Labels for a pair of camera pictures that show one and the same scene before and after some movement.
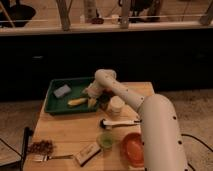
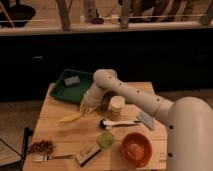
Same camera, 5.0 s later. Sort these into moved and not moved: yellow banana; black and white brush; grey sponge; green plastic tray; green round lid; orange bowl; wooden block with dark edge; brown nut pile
Moved: grey sponge; green plastic tray; yellow banana
Not moved: orange bowl; green round lid; brown nut pile; black and white brush; wooden block with dark edge
